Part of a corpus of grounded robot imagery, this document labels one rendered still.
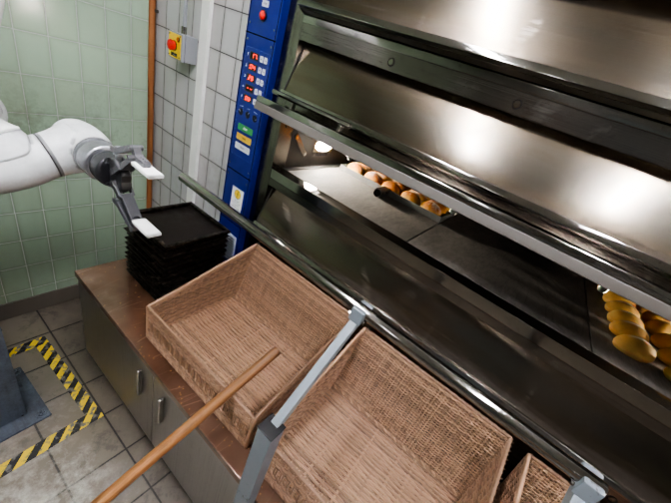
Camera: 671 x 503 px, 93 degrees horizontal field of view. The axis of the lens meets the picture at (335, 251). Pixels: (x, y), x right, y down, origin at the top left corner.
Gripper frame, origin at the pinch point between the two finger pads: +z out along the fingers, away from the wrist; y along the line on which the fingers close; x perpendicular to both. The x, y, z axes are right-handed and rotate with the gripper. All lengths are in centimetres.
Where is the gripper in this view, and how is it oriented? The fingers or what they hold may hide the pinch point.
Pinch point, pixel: (153, 205)
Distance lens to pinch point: 76.8
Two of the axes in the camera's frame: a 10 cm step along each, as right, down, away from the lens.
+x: -5.8, 2.5, -7.8
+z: 7.6, 5.2, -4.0
